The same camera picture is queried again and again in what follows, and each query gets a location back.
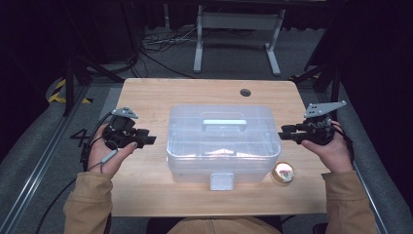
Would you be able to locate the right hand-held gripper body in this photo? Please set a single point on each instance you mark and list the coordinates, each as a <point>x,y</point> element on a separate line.
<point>316,131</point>

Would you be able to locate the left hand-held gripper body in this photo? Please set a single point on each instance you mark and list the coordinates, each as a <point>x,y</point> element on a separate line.
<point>121,131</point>

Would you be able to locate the clear plastic storage box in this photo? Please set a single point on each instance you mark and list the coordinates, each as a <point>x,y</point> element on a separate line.
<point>188,172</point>
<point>224,143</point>

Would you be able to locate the person's right hand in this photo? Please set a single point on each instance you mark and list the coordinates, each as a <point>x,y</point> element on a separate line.
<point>334,156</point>

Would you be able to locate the person's left hand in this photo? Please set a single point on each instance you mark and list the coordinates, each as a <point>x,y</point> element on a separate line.
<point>102,159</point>

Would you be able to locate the black metal stand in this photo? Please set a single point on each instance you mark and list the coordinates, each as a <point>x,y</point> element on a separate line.
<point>69,84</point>
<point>324,78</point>

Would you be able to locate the person's torso tan jacket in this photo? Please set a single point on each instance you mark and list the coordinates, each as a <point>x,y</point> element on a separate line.
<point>220,226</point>

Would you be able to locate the metal floor rail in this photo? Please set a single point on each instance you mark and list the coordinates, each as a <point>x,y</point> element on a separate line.
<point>363,182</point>
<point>42,156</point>

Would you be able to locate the grey metal desk frame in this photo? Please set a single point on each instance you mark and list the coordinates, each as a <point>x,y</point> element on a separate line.
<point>240,21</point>

